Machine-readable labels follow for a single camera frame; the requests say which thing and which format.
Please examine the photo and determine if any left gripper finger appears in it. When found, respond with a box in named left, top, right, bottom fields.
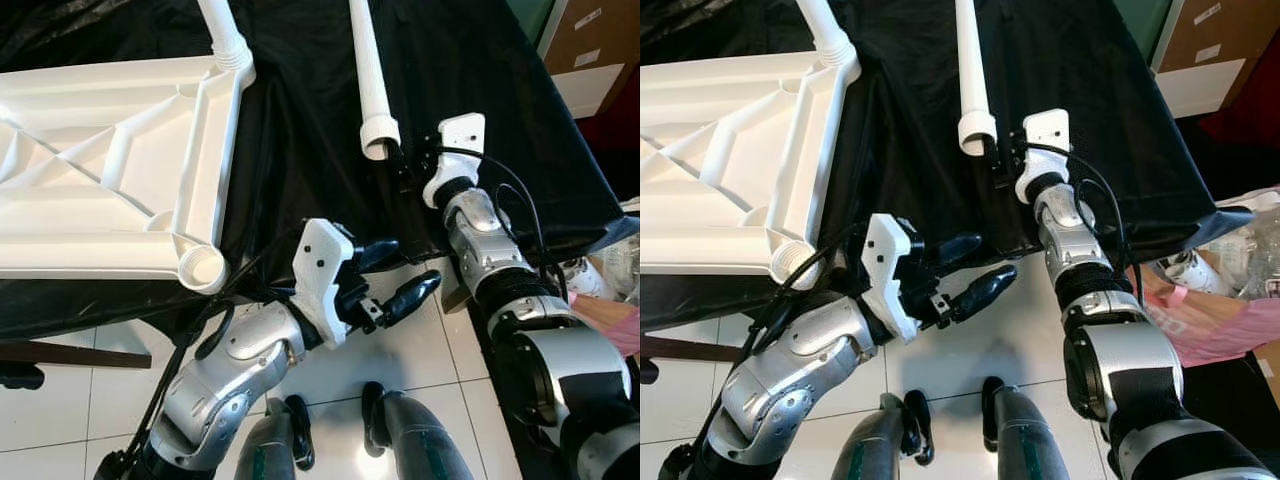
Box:
left=355, top=238, right=401, bottom=274
left=380, top=270, right=443, bottom=327
left=950, top=263, right=1019, bottom=323
left=925, top=232, right=986, bottom=271

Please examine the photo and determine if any white plastic table leg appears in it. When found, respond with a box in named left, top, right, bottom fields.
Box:
left=798, top=0, right=861, bottom=69
left=348, top=0, right=403, bottom=163
left=955, top=0, right=999, bottom=157
left=198, top=0, right=256, bottom=73

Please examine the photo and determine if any white plastic table top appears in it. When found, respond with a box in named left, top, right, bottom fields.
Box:
left=0, top=55, right=256, bottom=296
left=640, top=50, right=863, bottom=291

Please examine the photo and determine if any black glossy tablecloth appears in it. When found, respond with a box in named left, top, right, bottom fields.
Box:
left=0, top=0, right=640, bottom=341
left=640, top=0, right=1256, bottom=336

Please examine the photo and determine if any grey right robot foot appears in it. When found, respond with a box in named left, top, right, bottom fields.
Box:
left=360, top=380, right=476, bottom=480
left=980, top=375, right=1076, bottom=480

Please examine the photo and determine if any grey robot foot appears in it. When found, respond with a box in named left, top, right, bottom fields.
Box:
left=830, top=390, right=936, bottom=480
left=980, top=375, right=1076, bottom=480
left=360, top=380, right=476, bottom=480
left=235, top=395, right=316, bottom=480

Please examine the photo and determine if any grey left robot foot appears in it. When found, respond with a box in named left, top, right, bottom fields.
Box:
left=830, top=390, right=936, bottom=480
left=235, top=395, right=316, bottom=480

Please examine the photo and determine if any white plastic container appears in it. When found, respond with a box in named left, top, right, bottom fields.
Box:
left=1150, top=250, right=1233, bottom=297
left=560, top=255, right=613, bottom=301

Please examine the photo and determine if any pink plastic bag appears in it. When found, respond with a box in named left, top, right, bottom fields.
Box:
left=1140, top=265, right=1280, bottom=369
left=570, top=290, right=640, bottom=359

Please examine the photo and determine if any brown white-framed cabinet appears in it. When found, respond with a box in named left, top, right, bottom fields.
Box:
left=1150, top=0, right=1280, bottom=119
left=540, top=0, right=640, bottom=119

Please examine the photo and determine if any brown wooden table leg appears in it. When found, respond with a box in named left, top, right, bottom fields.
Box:
left=0, top=340, right=151, bottom=369
left=640, top=335, right=746, bottom=363

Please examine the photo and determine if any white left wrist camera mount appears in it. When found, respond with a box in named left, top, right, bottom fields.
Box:
left=862, top=213, right=921, bottom=343
left=292, top=218, right=356, bottom=349

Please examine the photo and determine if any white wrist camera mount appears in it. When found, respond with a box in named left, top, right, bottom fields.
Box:
left=862, top=213, right=921, bottom=343
left=422, top=113, right=487, bottom=209
left=292, top=218, right=356, bottom=349
left=1015, top=108, right=1071, bottom=204

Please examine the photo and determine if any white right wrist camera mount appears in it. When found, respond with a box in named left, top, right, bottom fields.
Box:
left=422, top=113, right=487, bottom=209
left=1015, top=108, right=1071, bottom=204

